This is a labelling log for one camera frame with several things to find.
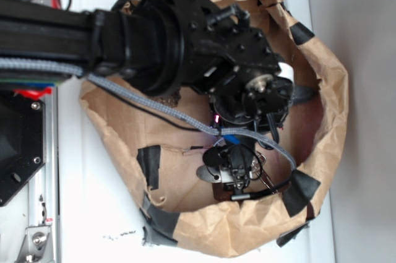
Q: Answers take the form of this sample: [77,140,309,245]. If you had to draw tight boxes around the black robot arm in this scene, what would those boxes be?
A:
[1,0,293,131]

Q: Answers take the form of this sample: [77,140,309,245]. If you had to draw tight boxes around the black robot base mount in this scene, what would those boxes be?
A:
[1,90,45,207]

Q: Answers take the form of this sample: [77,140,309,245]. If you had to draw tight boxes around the grey braided cable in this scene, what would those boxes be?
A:
[0,57,297,173]

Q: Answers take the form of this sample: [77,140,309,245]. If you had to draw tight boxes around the aluminium frame rail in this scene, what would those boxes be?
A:
[15,89,61,262]

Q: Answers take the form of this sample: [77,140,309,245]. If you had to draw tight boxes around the brown paper bag tray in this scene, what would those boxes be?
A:
[80,0,348,258]

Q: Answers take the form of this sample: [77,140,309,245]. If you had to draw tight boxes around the brown rock chunk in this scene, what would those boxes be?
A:
[152,88,181,108]

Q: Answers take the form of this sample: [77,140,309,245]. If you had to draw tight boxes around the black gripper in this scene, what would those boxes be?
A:
[185,4,293,132]

